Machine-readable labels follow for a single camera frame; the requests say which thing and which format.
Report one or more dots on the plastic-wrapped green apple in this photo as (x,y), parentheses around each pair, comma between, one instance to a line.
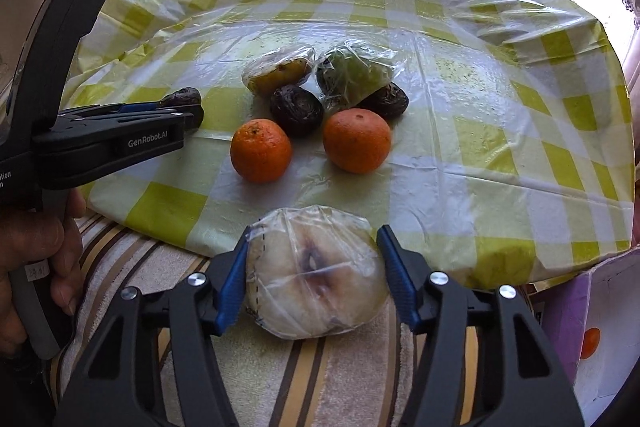
(357,74)

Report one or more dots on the striped brown cloth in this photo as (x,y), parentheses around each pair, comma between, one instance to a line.
(320,382)

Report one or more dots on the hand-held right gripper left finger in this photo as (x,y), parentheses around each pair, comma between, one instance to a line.
(232,287)

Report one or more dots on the plastic-wrapped pale pear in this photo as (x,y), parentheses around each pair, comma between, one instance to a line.
(315,272)

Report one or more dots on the plastic-wrapped yellow pear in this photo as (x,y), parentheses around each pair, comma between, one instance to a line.
(275,74)

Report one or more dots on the purple-rimmed white cardboard box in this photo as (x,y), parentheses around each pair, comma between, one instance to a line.
(615,307)

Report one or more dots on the dark passion fruit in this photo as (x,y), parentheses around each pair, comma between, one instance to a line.
(296,110)
(182,96)
(387,99)

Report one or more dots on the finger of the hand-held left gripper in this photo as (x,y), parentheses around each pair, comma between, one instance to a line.
(140,108)
(100,147)

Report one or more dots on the mandarin orange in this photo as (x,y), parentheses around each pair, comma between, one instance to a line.
(356,140)
(591,342)
(261,150)

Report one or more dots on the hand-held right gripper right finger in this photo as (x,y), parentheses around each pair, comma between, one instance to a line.
(400,277)

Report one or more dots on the person's left hand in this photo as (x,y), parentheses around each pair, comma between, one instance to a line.
(30,242)

